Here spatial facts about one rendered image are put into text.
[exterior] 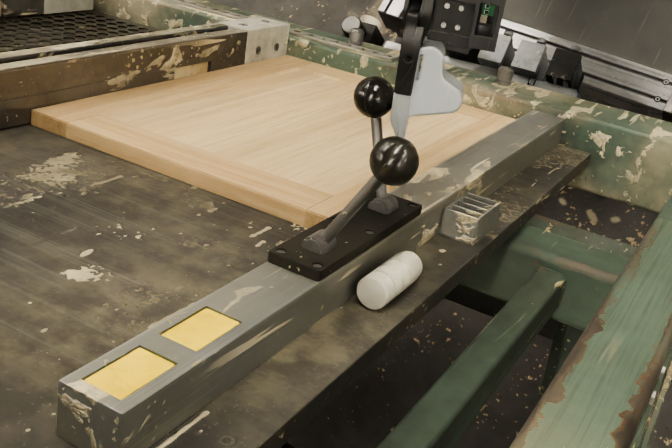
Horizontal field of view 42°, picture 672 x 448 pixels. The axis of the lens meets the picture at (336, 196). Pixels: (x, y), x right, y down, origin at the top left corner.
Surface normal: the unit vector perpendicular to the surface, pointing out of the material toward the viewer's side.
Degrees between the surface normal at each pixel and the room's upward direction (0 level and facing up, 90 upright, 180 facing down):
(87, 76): 90
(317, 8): 0
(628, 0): 0
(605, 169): 35
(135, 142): 54
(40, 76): 90
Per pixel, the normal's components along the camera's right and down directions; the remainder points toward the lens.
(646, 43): -0.31, -0.33
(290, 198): 0.15, -0.92
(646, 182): -0.48, 0.25
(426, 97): -0.17, 0.39
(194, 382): 0.86, 0.30
